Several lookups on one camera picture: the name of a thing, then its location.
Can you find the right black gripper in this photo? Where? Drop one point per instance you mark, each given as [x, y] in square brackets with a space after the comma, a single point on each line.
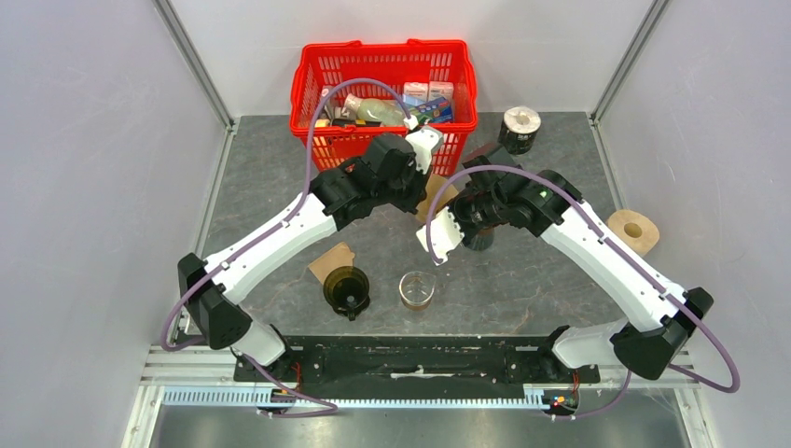
[454, 211]

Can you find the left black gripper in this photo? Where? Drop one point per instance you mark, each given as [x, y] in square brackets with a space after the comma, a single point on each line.
[409, 203]

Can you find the brown paper coffee filter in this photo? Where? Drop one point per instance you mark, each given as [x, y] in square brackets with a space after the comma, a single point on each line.
[433, 185]

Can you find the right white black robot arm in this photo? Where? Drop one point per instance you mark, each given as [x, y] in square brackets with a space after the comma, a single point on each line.
[660, 316]

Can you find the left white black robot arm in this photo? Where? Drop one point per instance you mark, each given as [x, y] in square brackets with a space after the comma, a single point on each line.
[393, 170]

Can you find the dark dripper on table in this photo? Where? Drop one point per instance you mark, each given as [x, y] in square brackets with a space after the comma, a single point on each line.
[346, 290]

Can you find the black wrapped paper roll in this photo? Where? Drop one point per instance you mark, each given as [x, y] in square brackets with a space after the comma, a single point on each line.
[519, 128]

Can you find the clear plastic bottle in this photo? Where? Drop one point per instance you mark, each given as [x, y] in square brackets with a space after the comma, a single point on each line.
[377, 110]

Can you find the blue green box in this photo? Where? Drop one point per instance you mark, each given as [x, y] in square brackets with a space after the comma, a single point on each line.
[436, 111]

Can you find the white pink carton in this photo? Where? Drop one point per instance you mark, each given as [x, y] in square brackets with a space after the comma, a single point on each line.
[415, 92]
[440, 89]

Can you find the small clear glass beaker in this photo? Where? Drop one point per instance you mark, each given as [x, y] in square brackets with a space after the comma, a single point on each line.
[416, 290]

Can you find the small grey pouch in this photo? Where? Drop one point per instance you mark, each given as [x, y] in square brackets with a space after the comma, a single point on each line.
[328, 107]

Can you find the red plastic shopping basket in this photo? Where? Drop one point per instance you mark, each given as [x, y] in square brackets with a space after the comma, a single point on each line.
[380, 69]

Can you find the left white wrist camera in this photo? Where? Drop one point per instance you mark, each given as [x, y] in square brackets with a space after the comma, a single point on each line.
[425, 140]

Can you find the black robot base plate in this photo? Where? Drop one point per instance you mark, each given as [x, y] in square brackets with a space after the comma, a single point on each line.
[422, 367]

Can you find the slotted white cable duct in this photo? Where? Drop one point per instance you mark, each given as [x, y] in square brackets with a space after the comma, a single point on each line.
[265, 397]

